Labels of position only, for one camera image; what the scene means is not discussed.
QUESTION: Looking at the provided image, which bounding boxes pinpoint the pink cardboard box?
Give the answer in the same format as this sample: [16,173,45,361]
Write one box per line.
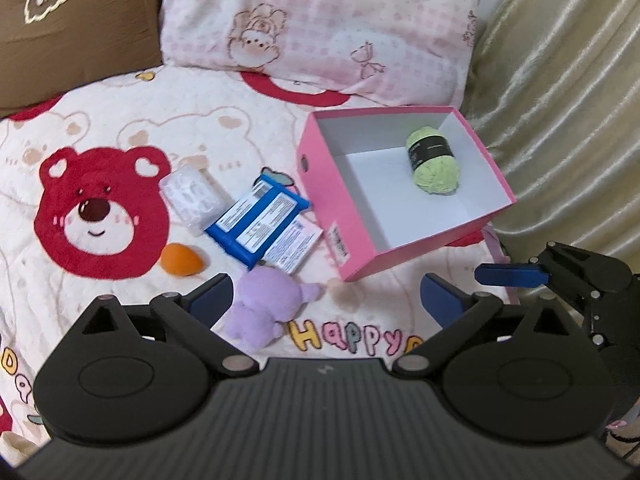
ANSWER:
[296,106,517,283]

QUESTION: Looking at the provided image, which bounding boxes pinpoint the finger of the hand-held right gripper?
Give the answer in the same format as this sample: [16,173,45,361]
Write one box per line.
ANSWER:
[475,242,601,287]

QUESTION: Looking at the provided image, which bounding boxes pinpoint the green yarn ball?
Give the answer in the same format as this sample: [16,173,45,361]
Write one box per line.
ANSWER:
[405,126,460,196]

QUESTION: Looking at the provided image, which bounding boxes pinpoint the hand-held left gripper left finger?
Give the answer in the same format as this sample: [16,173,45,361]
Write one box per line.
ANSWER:
[75,272,258,378]

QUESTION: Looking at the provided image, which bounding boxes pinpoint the blue wipes packet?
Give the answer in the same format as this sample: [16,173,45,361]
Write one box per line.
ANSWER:
[204,175,311,266]

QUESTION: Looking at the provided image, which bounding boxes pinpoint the bear printed blanket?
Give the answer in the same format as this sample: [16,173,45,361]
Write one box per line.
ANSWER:
[0,62,640,466]

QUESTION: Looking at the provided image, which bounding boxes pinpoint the pink checked pillow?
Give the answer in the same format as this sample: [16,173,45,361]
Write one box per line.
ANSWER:
[159,0,488,111]

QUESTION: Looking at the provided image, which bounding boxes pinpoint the clear plastic packet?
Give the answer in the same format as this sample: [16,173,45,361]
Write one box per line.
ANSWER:
[159,166,227,237]

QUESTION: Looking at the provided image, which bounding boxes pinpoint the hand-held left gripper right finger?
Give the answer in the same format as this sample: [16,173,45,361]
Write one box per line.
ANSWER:
[392,273,576,377]

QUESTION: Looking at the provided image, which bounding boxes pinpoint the beige satin cloth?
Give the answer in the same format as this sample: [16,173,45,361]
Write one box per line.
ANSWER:
[460,0,640,271]

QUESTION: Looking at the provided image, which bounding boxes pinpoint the orange makeup sponge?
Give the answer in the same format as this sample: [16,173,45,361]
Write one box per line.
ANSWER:
[161,243,205,276]

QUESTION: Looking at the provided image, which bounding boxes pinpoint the small pink white packet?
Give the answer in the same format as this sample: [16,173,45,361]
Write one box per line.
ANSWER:
[260,217,325,275]

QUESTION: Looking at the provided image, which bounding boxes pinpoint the brown pillow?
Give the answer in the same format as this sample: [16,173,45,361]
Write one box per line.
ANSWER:
[0,0,166,118]

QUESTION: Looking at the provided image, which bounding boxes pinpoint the purple plush toy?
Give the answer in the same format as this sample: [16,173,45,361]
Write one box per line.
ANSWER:
[221,266,323,351]

